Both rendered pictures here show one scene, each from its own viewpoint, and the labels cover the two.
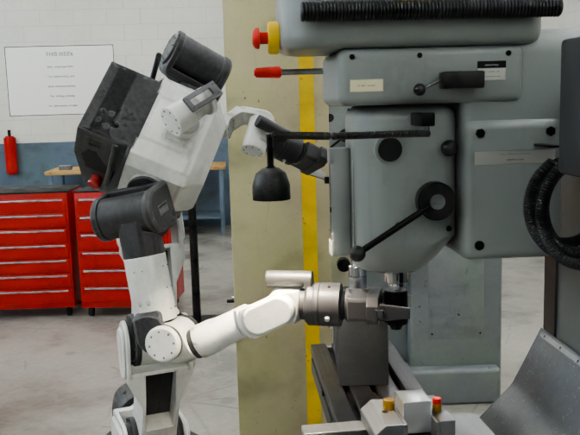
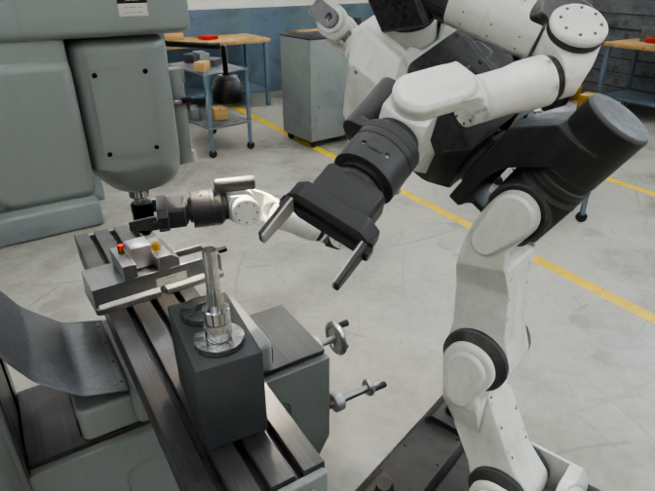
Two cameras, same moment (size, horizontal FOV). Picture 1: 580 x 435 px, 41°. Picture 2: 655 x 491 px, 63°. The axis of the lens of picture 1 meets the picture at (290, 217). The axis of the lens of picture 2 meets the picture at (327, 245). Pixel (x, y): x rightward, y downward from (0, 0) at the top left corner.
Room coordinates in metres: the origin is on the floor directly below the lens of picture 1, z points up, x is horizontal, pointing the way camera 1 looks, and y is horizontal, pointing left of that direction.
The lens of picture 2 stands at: (2.71, -0.35, 1.75)
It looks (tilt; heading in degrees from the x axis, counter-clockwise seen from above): 28 degrees down; 152
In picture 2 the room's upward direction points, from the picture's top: straight up
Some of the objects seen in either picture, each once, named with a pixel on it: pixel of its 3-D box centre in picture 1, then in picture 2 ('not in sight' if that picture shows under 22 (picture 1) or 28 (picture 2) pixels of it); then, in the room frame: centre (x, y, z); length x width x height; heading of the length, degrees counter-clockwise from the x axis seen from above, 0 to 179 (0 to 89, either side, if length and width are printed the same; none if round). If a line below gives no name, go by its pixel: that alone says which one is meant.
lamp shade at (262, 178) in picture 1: (271, 182); (226, 87); (1.46, 0.03, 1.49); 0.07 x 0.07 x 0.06
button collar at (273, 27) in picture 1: (273, 38); not in sight; (1.49, 0.02, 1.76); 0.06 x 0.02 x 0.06; 4
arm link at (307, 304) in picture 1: (295, 296); (232, 201); (1.56, -0.01, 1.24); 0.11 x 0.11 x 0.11; 79
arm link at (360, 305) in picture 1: (350, 305); (183, 211); (1.53, -0.12, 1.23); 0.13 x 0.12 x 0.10; 169
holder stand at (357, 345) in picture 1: (359, 332); (216, 363); (1.89, -0.17, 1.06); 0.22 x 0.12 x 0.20; 179
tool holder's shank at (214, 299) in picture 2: not in sight; (211, 279); (1.94, -0.17, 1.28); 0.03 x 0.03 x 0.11
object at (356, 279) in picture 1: (357, 279); (217, 324); (1.94, -0.17, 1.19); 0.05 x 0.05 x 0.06
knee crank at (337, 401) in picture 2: not in sight; (358, 392); (1.61, 0.33, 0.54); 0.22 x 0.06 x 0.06; 94
